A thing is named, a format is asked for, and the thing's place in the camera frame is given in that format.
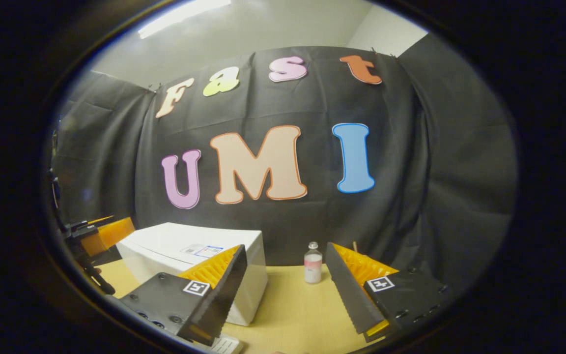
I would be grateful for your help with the white microwave oven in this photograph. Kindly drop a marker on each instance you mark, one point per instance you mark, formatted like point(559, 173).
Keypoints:
point(165, 246)

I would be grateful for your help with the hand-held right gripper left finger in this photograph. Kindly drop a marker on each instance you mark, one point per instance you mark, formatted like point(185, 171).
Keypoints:
point(229, 290)

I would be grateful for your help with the clear bottle with pink label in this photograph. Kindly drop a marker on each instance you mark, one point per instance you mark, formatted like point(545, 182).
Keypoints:
point(313, 265)

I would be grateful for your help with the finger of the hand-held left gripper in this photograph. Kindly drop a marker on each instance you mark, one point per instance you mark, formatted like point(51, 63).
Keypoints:
point(111, 233)

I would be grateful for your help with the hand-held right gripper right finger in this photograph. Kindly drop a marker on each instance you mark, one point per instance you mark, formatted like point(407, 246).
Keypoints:
point(347, 290)

